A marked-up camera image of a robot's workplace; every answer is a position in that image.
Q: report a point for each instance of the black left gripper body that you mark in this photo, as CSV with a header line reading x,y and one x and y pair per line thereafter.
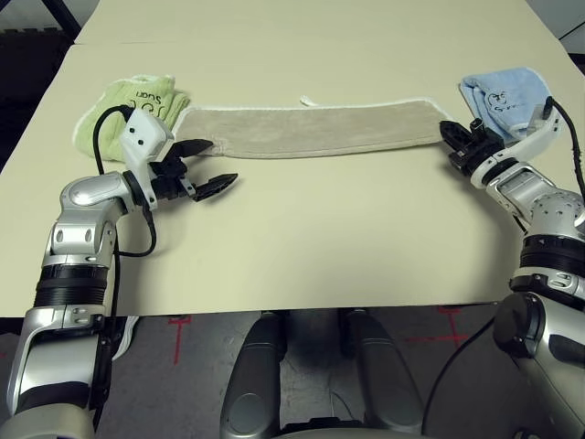
x,y
169,180

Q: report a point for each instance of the grey robot leg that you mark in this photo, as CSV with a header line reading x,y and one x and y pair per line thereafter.
x,y
251,375
384,375

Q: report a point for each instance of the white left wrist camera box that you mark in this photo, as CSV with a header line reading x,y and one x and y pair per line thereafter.
x,y
141,132

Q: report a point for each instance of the black and white sneaker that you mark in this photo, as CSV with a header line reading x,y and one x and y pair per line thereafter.
x,y
125,338

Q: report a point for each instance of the black tripod leg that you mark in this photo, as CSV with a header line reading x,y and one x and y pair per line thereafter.
x,y
571,29

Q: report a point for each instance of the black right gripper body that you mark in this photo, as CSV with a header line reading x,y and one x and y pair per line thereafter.
x,y
475,148

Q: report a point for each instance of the grey robot right leg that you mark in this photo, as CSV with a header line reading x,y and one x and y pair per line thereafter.
x,y
384,375

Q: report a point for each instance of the side table with black frame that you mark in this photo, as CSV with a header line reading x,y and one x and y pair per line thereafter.
x,y
68,18

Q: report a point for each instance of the blue folded towel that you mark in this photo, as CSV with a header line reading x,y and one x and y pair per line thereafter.
x,y
503,91

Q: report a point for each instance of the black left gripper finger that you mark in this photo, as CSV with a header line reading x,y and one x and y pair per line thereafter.
x,y
194,147
215,186

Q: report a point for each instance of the grey robot left leg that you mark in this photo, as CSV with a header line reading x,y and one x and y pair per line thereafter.
x,y
251,375

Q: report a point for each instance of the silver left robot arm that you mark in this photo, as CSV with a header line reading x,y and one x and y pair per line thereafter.
x,y
87,192

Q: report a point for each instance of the beige towel with white trim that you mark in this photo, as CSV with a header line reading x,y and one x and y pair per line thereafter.
x,y
320,128

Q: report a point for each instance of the black foam floor mat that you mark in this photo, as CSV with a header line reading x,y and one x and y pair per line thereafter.
x,y
27,91

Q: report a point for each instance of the green folded towel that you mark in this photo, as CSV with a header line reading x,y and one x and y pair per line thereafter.
x,y
105,128

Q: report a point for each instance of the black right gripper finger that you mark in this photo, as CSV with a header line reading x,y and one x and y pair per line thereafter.
x,y
450,139
459,131

